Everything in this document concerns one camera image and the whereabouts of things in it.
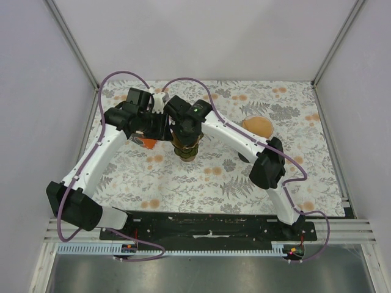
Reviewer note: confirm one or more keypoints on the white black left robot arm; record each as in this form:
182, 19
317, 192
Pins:
71, 199

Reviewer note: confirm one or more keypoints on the dark green glass jar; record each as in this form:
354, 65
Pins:
194, 150

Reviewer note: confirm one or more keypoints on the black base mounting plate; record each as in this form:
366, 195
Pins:
179, 226

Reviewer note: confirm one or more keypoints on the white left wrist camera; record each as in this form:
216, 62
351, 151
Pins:
159, 98

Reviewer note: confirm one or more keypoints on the aluminium front rail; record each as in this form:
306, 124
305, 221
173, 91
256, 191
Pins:
342, 231

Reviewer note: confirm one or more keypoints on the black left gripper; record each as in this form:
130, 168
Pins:
164, 132

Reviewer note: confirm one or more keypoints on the single brown paper coffee filter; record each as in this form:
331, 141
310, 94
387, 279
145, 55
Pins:
258, 125

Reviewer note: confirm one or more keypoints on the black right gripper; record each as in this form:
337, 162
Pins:
186, 141

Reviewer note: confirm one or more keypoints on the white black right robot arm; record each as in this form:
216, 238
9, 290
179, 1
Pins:
266, 156

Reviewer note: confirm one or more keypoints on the floral patterned table mat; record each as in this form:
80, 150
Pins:
217, 180

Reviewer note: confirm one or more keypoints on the orange coffee filter box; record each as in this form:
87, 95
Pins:
142, 141

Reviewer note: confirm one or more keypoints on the white slotted cable duct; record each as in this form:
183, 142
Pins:
129, 249

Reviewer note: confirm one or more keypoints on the right aluminium frame post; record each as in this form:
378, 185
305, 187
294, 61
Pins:
338, 40

